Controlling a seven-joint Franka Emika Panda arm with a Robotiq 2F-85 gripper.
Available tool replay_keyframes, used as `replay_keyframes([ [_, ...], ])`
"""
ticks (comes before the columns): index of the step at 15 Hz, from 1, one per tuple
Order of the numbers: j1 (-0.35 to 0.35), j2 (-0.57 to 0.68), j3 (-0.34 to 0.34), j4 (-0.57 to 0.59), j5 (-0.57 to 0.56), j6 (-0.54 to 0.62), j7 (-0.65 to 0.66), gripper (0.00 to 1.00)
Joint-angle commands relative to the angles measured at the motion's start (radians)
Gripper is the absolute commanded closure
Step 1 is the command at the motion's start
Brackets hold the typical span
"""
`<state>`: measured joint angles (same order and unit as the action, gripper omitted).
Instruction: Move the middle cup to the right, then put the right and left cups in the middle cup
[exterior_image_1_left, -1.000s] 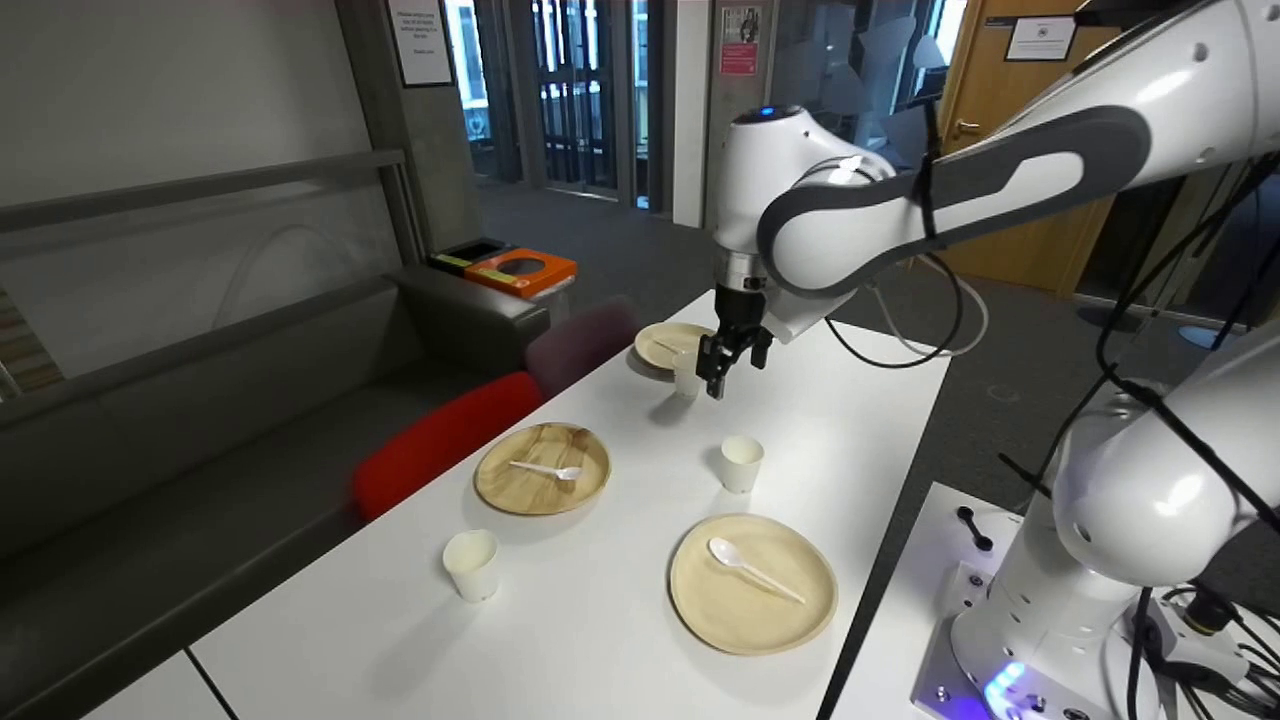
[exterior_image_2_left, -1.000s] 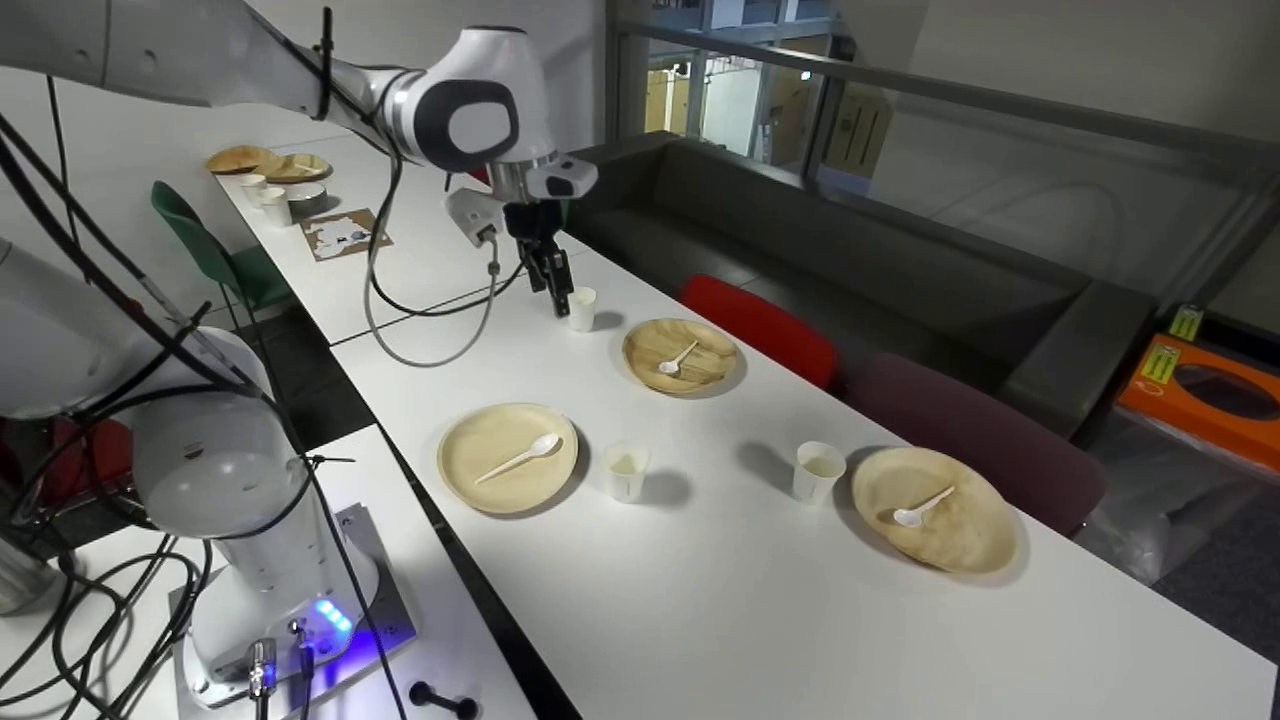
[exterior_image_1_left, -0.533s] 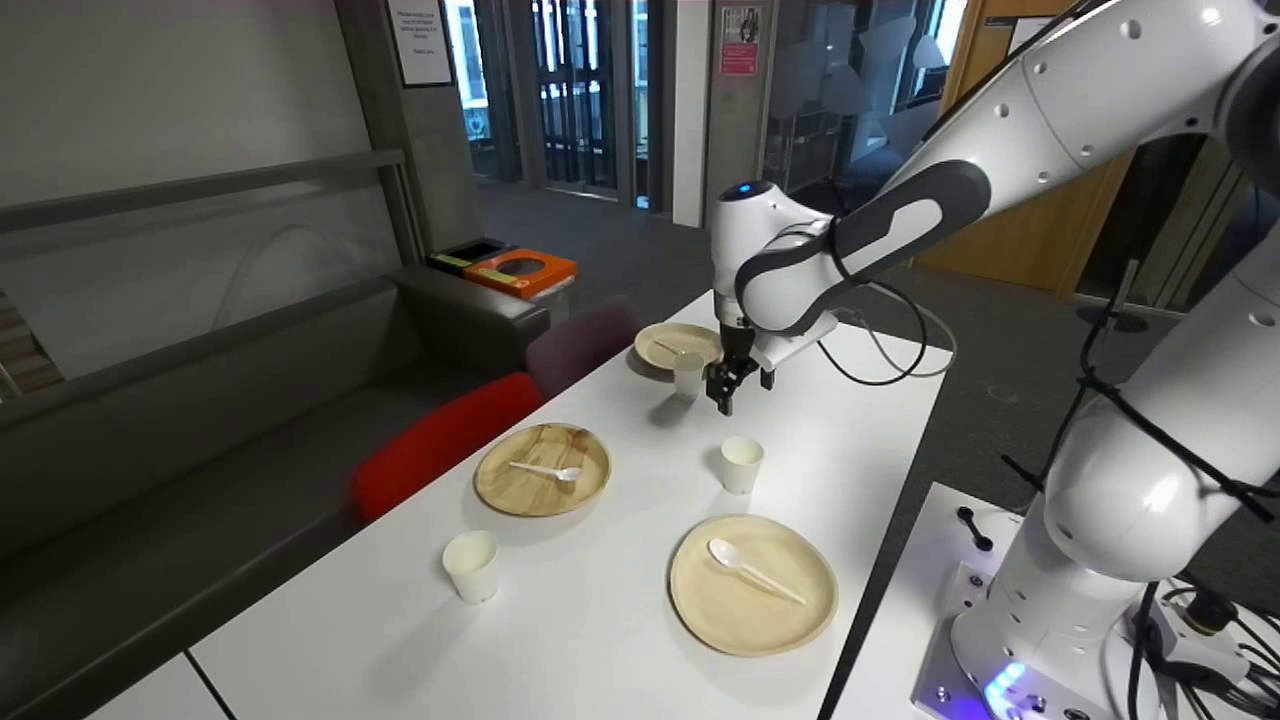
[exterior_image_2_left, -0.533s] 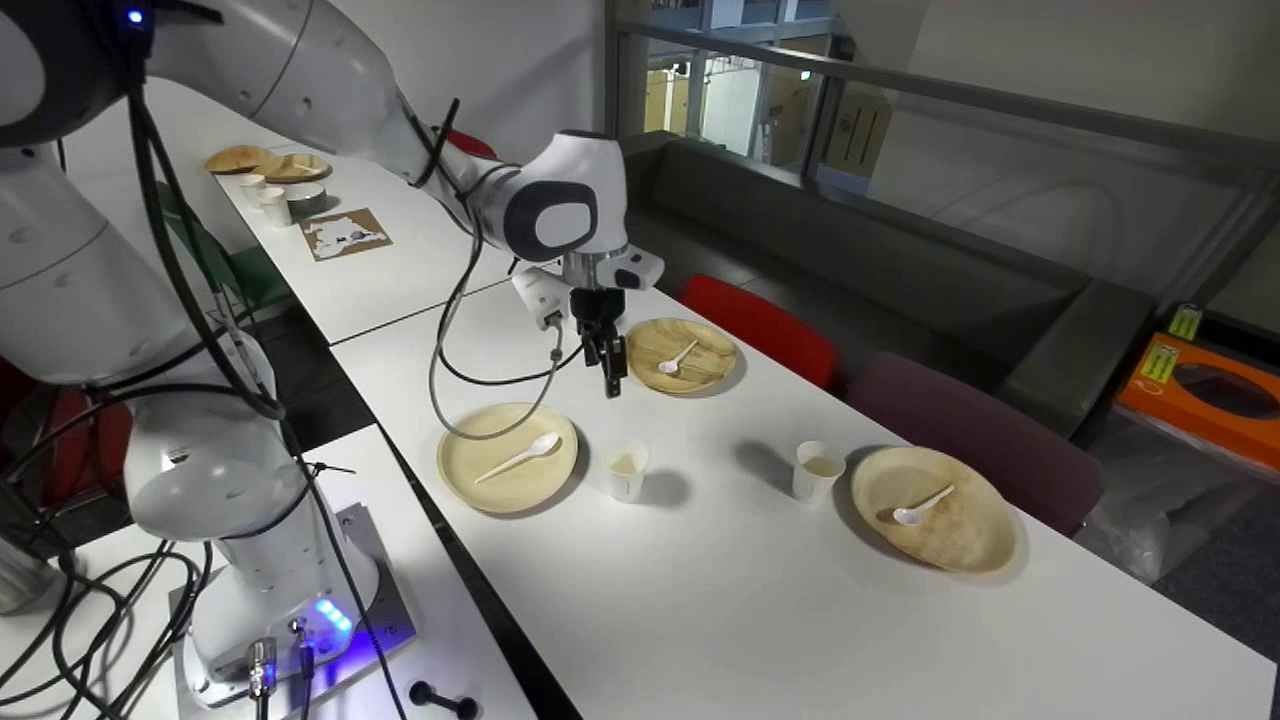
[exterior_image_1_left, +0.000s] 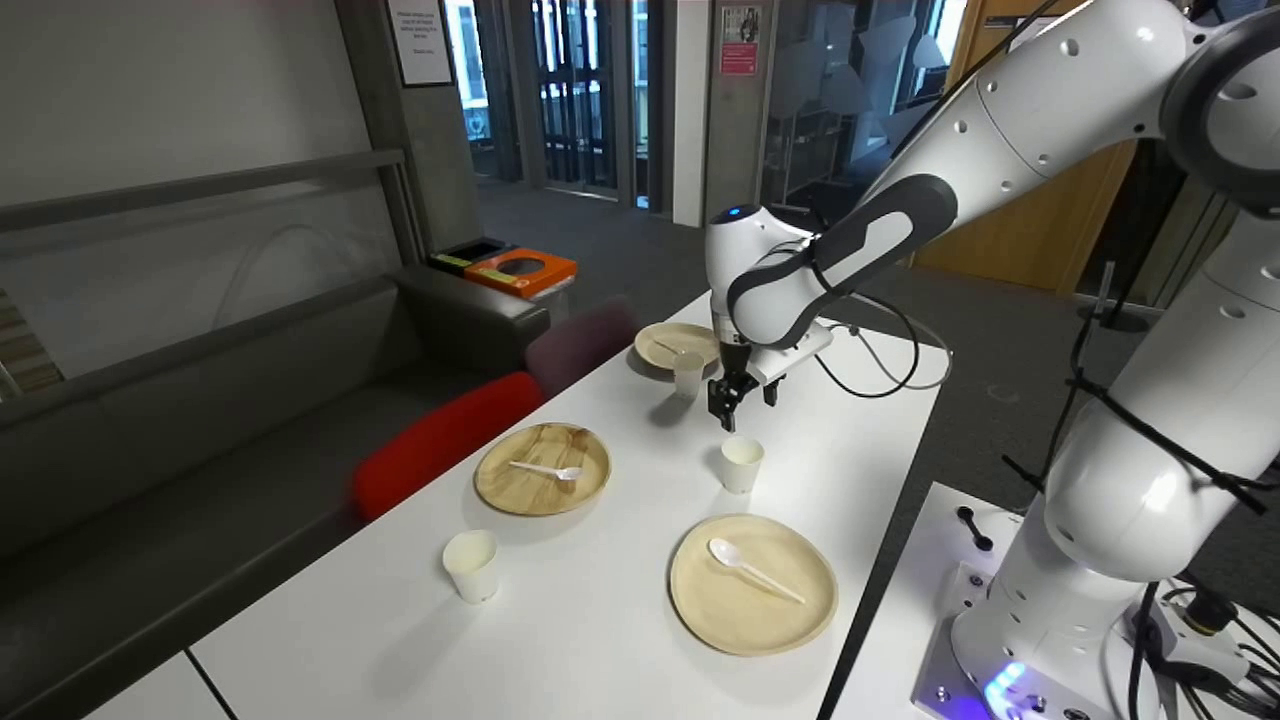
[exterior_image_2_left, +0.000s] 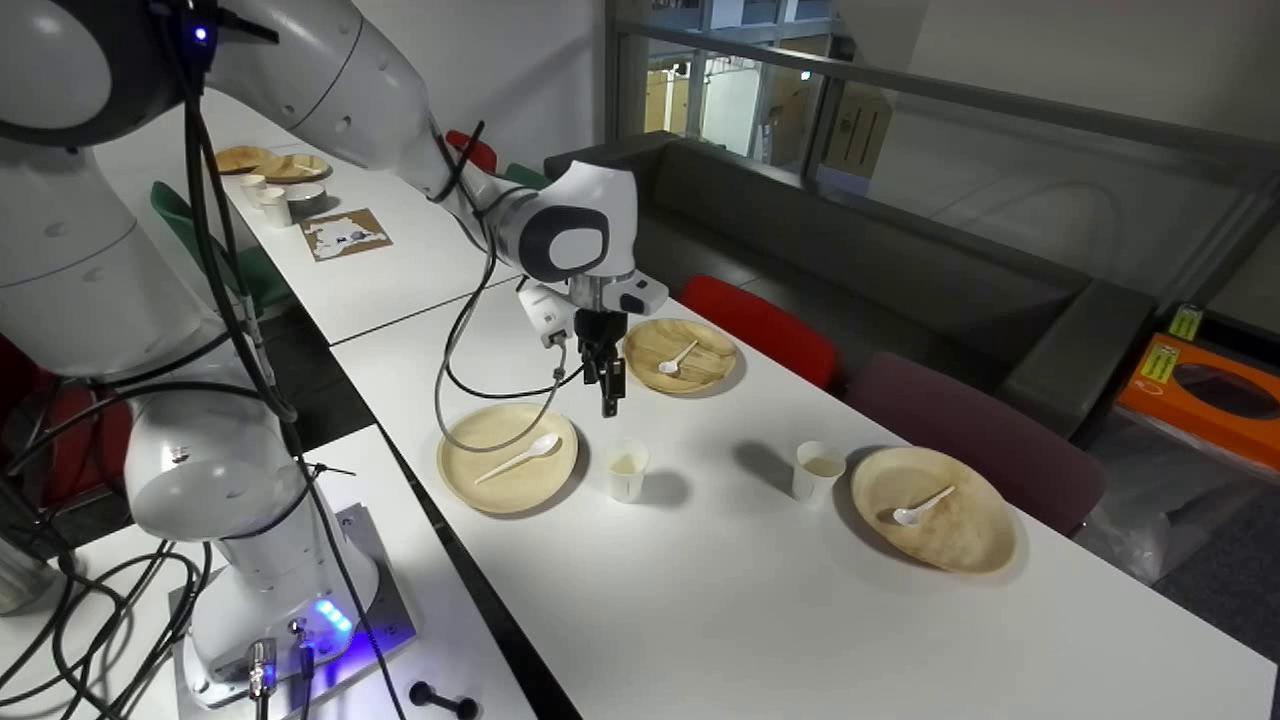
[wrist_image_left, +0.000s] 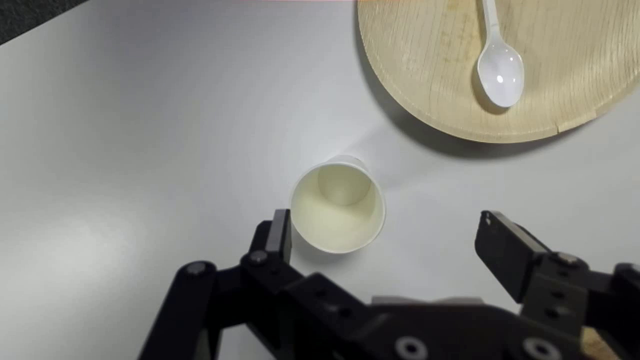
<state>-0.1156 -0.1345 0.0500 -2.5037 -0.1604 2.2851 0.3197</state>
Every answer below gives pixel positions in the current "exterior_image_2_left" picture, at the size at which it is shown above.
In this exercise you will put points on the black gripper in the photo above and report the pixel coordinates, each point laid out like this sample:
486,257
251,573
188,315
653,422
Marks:
602,334

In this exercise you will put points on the small clear cup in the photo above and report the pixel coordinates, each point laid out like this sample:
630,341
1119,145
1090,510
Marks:
627,472

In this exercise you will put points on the white paper cup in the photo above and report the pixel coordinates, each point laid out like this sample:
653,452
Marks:
273,202
817,472

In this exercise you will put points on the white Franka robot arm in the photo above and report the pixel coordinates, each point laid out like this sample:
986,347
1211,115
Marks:
93,255

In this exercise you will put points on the white plastic spoon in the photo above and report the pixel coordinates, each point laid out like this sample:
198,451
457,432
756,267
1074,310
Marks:
923,507
680,357
523,456

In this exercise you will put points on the round wooden plate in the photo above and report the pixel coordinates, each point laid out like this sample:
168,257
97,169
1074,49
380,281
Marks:
296,165
233,159
705,360
952,534
501,468

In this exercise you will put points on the dark grey sofa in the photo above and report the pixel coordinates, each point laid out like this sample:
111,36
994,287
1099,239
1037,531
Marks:
802,255

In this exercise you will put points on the black dumbbell shaped knob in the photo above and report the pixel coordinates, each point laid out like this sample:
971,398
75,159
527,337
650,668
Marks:
441,698

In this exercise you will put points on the green chair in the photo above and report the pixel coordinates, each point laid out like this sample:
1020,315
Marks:
261,275

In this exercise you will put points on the maroon chair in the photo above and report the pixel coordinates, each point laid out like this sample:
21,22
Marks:
983,432

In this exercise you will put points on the grey metal railing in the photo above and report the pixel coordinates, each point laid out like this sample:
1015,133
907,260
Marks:
960,95

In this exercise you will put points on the green labelled flat box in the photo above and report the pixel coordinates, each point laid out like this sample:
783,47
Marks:
1186,321

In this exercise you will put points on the orange flat box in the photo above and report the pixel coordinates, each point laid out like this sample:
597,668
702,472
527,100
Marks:
1201,400

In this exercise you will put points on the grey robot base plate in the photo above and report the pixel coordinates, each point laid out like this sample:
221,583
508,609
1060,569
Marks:
364,585

